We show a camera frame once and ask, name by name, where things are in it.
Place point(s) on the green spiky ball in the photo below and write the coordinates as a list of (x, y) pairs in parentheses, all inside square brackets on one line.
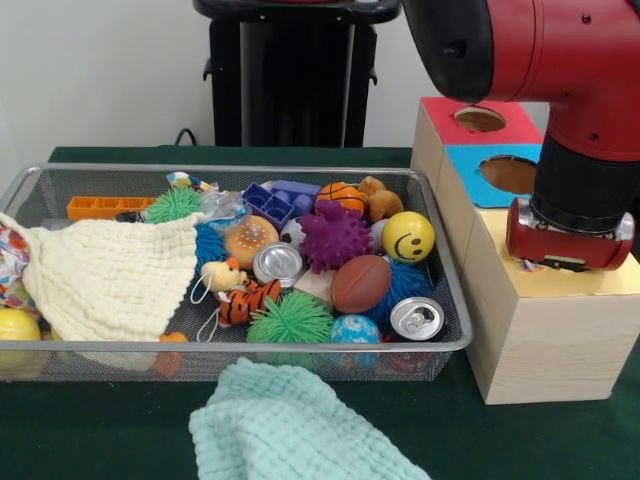
[(290, 320)]

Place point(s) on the plain yellow ball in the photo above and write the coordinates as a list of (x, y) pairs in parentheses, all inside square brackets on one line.
[(15, 328)]

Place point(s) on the yellow smiley face ball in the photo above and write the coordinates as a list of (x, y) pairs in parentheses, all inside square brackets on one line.
[(408, 238)]

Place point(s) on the blue globe ball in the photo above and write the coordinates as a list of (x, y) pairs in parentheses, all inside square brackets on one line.
[(355, 328)]

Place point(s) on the orange tiger plush toy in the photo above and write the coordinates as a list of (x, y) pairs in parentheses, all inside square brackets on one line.
[(245, 300)]

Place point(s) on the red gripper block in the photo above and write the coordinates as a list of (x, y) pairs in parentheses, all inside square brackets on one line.
[(570, 250)]

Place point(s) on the orange toy basketball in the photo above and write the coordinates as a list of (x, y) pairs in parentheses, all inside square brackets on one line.
[(342, 196)]

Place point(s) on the brown toy football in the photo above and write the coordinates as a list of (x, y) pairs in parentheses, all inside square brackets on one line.
[(360, 283)]

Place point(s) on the mint green knitted cloth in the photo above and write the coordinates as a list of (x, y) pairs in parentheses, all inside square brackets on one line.
[(290, 425)]

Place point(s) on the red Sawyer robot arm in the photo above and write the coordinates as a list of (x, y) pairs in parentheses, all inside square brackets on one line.
[(560, 60)]

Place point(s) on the silver drink can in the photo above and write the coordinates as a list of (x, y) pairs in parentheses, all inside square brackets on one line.
[(417, 318)]

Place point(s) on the colourful polka dot cloth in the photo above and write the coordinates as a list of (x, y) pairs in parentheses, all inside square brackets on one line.
[(530, 265)]

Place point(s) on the orange plastic tray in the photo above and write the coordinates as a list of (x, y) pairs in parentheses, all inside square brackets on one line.
[(100, 207)]

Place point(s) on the purple spiky ball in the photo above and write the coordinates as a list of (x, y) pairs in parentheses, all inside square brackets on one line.
[(335, 238)]

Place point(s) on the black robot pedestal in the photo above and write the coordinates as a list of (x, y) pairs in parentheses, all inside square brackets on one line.
[(290, 80)]

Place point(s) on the wooden box with three holes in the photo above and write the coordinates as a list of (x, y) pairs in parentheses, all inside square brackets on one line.
[(550, 330)]

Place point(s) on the cream knitted cloth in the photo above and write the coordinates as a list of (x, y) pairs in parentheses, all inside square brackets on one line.
[(100, 275)]

